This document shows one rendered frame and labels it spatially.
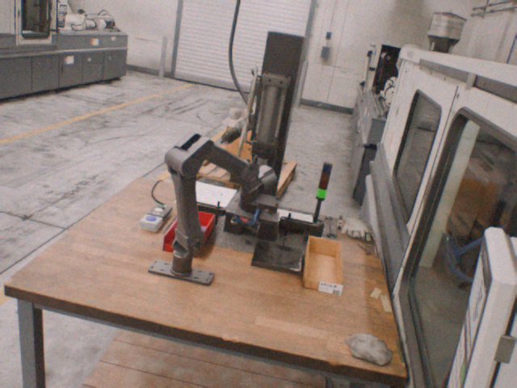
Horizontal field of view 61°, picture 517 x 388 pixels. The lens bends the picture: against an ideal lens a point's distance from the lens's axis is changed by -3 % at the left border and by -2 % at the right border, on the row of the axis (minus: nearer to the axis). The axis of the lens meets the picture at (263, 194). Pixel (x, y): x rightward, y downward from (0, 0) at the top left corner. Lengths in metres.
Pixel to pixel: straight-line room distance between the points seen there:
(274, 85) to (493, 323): 1.16
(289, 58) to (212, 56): 9.60
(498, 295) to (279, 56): 1.25
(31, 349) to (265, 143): 1.00
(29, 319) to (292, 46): 1.21
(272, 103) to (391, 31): 9.30
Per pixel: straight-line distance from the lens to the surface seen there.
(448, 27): 6.17
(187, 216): 1.31
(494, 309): 0.58
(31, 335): 1.50
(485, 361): 0.62
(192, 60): 11.37
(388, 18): 10.80
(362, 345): 1.28
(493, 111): 1.14
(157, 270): 1.43
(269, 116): 1.58
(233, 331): 1.24
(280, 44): 1.64
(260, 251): 1.59
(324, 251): 1.69
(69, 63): 8.64
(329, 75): 10.80
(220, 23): 11.14
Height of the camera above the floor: 1.67
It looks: 21 degrees down
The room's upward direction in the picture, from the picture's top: 10 degrees clockwise
